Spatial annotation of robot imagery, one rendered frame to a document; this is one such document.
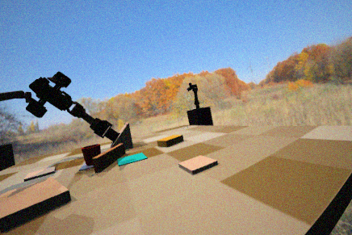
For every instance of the yellow rectangular block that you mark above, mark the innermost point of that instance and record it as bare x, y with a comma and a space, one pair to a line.
171, 140

